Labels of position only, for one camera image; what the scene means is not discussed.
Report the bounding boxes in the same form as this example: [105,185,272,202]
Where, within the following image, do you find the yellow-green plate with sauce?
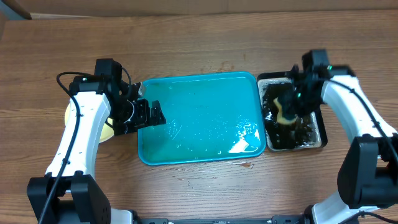
[64,104,114,143]

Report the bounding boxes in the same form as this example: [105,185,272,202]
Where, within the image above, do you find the yellow sponge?
[273,98,297,125]

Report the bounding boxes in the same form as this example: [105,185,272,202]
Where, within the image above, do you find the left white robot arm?
[27,72,166,223]

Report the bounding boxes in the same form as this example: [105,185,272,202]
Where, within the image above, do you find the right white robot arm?
[274,65,397,223]

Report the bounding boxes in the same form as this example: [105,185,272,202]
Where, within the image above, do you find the black wash tray with water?
[257,72,328,152]

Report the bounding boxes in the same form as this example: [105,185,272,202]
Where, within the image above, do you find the teal plastic serving tray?
[137,72,267,166]

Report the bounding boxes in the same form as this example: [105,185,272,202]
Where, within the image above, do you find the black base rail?
[133,215,312,224]

